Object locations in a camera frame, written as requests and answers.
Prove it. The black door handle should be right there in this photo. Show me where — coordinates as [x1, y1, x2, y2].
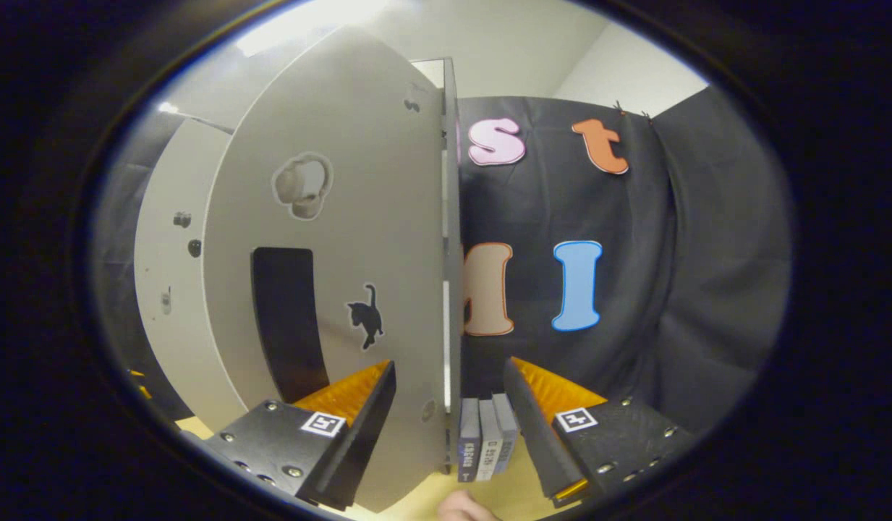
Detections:
[252, 247, 331, 404]

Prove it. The small grey box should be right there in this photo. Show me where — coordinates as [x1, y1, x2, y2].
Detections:
[491, 392, 520, 458]

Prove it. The white cabinet door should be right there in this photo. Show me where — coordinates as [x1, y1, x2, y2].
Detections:
[202, 25, 448, 514]
[133, 118, 237, 435]

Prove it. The black backdrop cloth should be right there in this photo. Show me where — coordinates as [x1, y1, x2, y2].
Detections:
[91, 83, 794, 435]

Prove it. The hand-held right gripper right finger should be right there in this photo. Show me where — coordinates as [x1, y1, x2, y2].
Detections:
[504, 356, 696, 507]

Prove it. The small dark blue box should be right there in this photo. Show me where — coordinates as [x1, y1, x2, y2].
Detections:
[457, 397, 483, 483]

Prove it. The white shoe cabinet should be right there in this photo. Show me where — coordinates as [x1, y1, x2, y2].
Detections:
[409, 58, 464, 475]

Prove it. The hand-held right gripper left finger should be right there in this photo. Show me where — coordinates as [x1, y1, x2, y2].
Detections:
[200, 360, 397, 511]

